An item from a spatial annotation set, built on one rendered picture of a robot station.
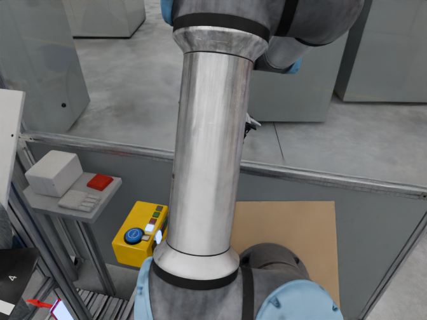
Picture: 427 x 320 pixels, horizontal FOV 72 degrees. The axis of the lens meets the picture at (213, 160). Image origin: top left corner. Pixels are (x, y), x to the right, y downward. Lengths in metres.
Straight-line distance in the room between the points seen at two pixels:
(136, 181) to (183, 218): 1.03
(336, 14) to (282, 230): 0.39
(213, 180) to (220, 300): 0.15
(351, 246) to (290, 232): 0.85
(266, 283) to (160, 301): 0.14
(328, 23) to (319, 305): 0.33
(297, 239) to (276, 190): 0.60
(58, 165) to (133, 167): 0.29
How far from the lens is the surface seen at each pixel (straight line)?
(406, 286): 2.28
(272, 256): 0.55
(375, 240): 1.43
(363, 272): 1.60
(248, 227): 0.60
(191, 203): 0.35
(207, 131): 0.33
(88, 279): 2.12
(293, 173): 1.14
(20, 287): 0.72
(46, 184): 1.32
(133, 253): 0.83
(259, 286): 0.41
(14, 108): 0.99
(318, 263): 0.64
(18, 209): 1.16
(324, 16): 0.38
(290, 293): 0.39
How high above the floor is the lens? 1.71
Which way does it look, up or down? 38 degrees down
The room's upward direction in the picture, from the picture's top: straight up
